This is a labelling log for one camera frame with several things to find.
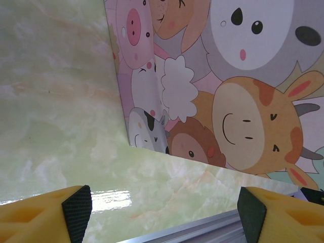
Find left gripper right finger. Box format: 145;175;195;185
236;186;324;243

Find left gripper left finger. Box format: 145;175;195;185
0;184;92;243

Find white printed paper bag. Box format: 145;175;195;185
103;0;324;197

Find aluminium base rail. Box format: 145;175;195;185
118;208;245;243

